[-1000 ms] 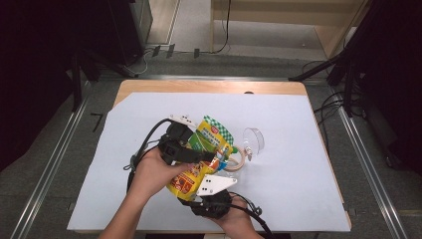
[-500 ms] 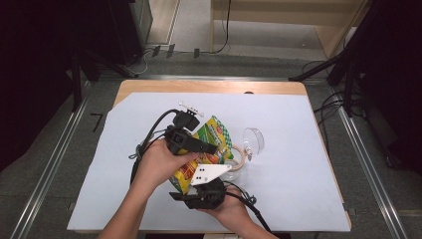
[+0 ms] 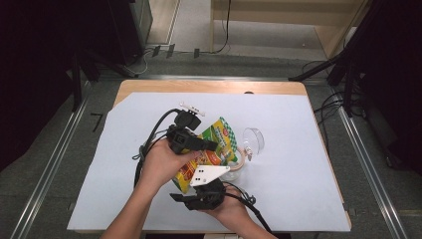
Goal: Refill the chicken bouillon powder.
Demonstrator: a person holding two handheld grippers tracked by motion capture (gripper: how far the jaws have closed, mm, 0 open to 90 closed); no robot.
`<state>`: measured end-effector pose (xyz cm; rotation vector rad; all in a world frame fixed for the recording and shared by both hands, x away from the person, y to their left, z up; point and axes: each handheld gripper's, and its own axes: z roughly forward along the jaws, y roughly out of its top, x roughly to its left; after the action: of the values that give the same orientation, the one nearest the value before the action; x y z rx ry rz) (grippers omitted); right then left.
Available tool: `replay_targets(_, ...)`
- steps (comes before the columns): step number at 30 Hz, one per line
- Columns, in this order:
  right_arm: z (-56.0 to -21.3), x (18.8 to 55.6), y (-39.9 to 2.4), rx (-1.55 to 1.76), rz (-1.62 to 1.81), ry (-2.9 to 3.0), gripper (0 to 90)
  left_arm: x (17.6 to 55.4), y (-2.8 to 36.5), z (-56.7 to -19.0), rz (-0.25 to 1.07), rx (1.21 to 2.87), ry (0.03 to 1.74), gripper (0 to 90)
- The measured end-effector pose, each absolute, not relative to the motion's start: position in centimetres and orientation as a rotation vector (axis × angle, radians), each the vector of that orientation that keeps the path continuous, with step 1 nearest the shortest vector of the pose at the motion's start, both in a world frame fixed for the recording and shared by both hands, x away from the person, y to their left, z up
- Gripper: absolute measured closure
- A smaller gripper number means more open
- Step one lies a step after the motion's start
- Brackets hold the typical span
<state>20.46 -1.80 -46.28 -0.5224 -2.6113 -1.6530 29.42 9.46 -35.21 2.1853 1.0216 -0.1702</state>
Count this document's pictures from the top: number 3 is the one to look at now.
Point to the metal cross rail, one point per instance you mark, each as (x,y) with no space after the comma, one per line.
(215,78)

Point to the light wooden shelf unit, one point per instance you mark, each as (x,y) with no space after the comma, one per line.
(335,30)

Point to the yellow green spout pouch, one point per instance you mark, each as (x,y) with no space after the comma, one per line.
(222,136)

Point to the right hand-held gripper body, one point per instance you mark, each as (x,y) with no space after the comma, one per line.
(209,195)

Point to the black slanted stand leg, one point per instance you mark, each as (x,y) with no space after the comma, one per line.
(325,64)

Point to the person's left hand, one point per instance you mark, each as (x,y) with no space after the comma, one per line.
(162,166)

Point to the black upright stand post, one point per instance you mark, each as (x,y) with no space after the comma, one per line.
(76,86)

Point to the clear jar with beige rim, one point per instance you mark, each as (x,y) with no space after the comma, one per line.
(253,139)

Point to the wooden table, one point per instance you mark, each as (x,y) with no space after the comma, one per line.
(215,86)

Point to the metal floor rail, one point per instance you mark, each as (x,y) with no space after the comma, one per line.
(49,169)
(368,169)

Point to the white table mat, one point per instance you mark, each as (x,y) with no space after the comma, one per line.
(298,199)

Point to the black cabinet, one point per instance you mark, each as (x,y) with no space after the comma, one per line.
(126,30)

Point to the person's right hand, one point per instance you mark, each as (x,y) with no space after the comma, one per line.
(234,209)

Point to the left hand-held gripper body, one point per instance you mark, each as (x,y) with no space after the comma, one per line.
(180,139)

